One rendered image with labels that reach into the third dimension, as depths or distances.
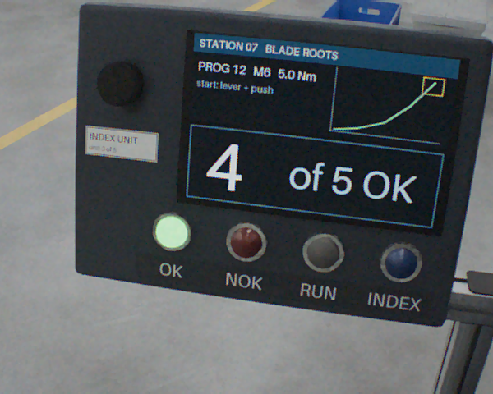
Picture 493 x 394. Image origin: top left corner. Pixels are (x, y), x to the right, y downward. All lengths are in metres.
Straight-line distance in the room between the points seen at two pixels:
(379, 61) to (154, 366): 1.58
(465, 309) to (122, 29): 0.33
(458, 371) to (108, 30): 0.38
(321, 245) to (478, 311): 0.17
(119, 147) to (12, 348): 1.62
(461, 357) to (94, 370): 1.46
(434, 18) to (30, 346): 2.61
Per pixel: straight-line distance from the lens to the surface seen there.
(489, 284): 0.53
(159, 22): 0.42
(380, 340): 2.03
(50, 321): 2.08
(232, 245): 0.42
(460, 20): 3.63
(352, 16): 4.31
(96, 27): 0.43
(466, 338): 0.55
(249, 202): 0.42
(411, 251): 0.42
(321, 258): 0.42
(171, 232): 0.43
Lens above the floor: 1.36
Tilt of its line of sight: 31 degrees down
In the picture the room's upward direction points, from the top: 2 degrees clockwise
